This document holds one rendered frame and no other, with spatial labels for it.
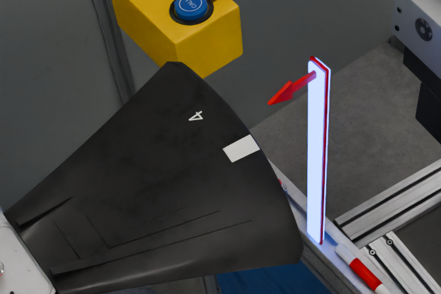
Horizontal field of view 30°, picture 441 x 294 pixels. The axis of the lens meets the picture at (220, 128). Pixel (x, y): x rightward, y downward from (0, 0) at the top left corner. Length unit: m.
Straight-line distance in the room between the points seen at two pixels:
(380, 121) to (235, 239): 1.56
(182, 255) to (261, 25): 1.27
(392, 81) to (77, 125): 0.98
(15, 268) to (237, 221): 0.19
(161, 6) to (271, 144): 1.22
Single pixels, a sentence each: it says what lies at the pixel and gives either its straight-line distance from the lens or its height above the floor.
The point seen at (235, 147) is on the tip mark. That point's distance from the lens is 0.77.
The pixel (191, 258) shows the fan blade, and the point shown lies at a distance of 0.71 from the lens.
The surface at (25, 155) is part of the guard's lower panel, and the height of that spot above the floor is 0.44.
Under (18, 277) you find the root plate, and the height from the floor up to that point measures 1.19.
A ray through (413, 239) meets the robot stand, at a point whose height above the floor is 0.21.
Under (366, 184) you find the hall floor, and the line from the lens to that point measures 2.14.
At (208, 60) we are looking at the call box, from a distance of 1.05.
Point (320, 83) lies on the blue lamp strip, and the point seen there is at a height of 1.17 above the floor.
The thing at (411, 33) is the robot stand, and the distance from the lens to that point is 1.18.
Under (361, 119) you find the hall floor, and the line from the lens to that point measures 2.27.
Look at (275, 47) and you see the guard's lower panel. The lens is 2.03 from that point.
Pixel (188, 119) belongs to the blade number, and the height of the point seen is 1.18.
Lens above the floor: 1.78
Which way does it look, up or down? 52 degrees down
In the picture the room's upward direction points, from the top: 8 degrees counter-clockwise
